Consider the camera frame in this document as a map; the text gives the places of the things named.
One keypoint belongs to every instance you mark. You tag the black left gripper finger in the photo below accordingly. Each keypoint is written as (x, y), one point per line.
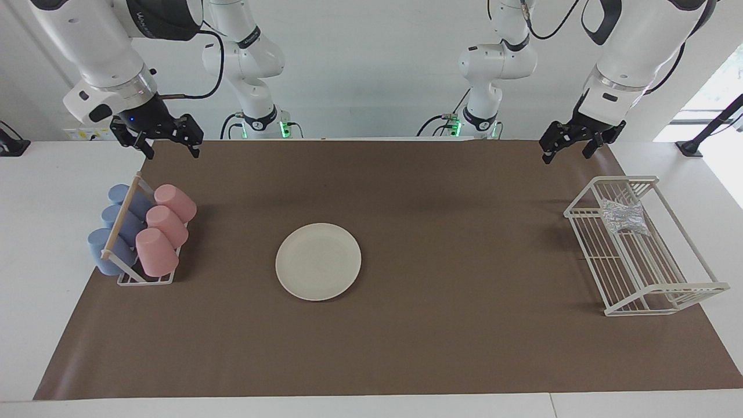
(554, 136)
(595, 142)

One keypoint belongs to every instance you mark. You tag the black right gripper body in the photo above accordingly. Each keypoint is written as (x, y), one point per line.
(145, 116)

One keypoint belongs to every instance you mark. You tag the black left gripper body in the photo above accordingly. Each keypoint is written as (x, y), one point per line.
(589, 125)

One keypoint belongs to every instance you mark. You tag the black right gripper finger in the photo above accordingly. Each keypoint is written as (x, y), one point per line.
(125, 139)
(191, 133)

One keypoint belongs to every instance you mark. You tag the silver mesh sponge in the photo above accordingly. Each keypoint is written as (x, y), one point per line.
(624, 216)

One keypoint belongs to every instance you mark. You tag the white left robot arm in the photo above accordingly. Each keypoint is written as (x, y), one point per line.
(644, 40)

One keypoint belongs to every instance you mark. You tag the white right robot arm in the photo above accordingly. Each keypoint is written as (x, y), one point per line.
(98, 46)

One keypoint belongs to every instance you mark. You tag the cream round plate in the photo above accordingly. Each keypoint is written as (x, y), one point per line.
(318, 261)

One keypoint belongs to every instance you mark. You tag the blue plastic cup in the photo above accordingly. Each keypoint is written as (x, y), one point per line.
(98, 249)
(130, 225)
(139, 203)

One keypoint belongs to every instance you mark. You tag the pink plastic cup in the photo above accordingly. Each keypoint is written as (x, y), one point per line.
(157, 252)
(177, 202)
(168, 226)

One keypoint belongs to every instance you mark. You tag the white wooden cup rack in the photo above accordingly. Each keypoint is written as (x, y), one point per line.
(123, 216)

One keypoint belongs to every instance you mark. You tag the small black table clamp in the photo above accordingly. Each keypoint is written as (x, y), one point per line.
(11, 145)

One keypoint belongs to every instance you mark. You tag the black angled stand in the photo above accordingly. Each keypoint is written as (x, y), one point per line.
(711, 125)

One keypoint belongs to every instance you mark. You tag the brown table mat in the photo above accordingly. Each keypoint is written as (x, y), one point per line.
(441, 232)

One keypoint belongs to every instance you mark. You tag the white wall power socket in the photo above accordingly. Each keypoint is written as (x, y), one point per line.
(81, 134)

